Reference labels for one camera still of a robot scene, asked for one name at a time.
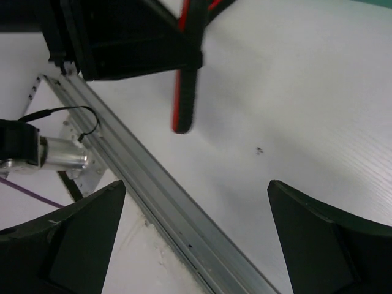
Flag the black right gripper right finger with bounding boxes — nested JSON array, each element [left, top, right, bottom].
[[268, 180, 391, 293]]

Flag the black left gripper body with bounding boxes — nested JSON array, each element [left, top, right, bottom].
[[1, 1, 91, 75]]

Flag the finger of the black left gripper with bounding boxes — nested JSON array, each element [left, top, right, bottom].
[[61, 1, 203, 81]]

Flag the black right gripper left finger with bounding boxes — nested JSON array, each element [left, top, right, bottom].
[[1, 181, 126, 293]]

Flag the black red utility knife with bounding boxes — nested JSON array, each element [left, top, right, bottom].
[[171, 0, 234, 134]]

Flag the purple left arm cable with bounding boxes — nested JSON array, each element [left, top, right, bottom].
[[0, 177, 67, 209]]

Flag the aluminium rail frame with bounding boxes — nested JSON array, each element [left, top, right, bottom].
[[38, 75, 276, 293]]

